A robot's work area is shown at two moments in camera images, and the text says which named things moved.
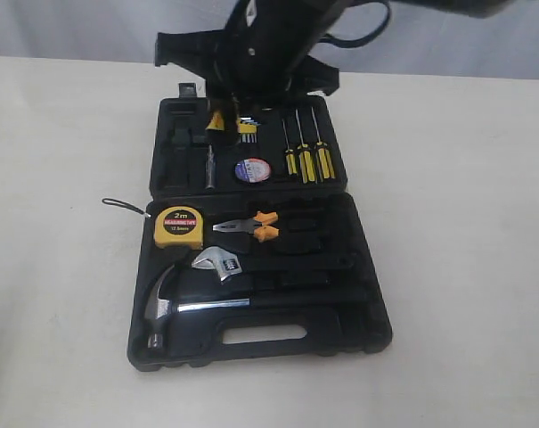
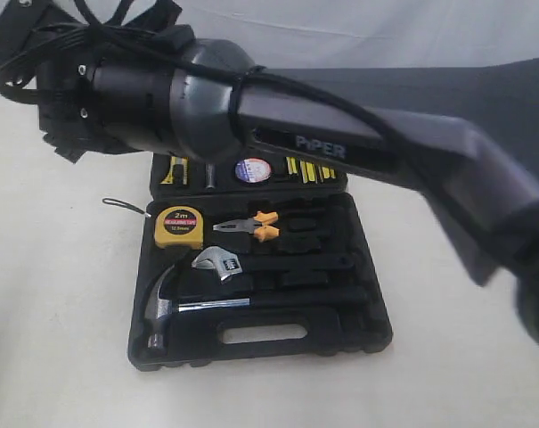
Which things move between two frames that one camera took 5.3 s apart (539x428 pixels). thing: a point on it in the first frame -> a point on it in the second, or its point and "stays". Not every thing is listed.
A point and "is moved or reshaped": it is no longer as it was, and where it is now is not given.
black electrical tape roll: [253, 169] stays
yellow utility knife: [216, 122] is moved or reshaped
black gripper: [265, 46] -> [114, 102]
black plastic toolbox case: [253, 250] stays
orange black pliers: [252, 226] stays
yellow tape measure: [181, 225] stays
